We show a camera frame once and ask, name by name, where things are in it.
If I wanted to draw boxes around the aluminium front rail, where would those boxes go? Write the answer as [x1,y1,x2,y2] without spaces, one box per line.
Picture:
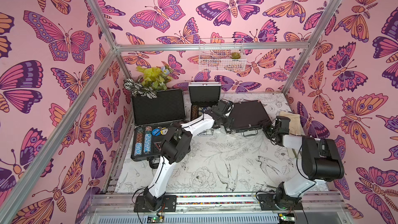
[83,191,354,224]

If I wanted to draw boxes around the white wire basket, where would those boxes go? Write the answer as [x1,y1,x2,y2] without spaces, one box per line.
[198,43,247,73]

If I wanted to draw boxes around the green artificial plant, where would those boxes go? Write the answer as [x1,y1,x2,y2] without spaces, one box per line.
[136,65,173,91]

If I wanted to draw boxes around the striped leaf plant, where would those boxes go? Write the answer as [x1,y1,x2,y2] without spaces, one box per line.
[123,79,157,99]

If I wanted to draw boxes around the small green succulent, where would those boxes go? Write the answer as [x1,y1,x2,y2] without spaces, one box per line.
[230,52,241,60]

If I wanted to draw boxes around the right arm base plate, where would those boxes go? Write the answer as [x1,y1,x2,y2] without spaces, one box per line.
[255,190,303,211]

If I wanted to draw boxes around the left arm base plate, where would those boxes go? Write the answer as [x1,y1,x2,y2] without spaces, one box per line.
[134,195,177,213]

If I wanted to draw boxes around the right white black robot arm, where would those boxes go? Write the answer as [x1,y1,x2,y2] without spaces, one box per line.
[261,116,345,203]

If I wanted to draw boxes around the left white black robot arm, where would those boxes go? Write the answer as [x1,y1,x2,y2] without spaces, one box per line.
[144,99,233,209]

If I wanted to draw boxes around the cream work glove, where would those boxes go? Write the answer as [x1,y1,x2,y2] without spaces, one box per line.
[279,111,305,136]

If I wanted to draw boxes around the small silver poker case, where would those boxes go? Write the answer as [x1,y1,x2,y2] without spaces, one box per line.
[188,82,221,120]

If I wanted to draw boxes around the large black poker case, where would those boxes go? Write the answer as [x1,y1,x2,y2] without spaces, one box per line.
[131,89,186,169]

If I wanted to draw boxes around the black aluminium poker case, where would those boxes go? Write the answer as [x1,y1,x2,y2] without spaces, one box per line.
[224,101,272,138]

